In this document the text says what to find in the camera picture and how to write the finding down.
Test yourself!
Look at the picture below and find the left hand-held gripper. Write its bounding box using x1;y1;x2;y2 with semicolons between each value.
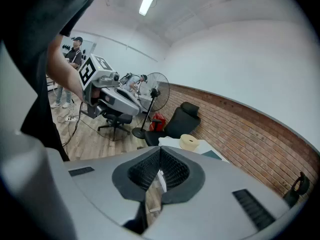
78;53;141;120

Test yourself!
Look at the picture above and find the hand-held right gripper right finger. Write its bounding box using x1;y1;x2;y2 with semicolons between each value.
142;145;292;240

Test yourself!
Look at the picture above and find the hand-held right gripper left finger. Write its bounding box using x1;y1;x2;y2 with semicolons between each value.
46;145;161;236

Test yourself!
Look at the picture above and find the dark teal box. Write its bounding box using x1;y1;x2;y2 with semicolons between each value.
201;150;223;161

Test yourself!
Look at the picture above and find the person's left forearm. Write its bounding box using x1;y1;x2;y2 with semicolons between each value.
46;35;85;102

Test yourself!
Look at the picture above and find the red box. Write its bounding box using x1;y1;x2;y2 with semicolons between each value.
149;112;167;132

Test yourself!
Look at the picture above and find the person's left hand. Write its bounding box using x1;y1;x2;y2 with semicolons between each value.
90;89;101;105

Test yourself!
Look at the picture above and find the black office chair with headrest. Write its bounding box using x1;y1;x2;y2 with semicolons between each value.
144;101;202;147

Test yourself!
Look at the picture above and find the white table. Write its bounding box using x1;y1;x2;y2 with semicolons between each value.
158;136;231;164

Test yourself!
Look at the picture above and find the cream tape roll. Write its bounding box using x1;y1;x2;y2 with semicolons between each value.
179;133;200;152

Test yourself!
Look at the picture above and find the person's black shirt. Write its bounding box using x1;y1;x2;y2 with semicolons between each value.
0;0;103;162

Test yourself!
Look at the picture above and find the black pedestal fan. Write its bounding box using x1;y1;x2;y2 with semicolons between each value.
131;72;171;140

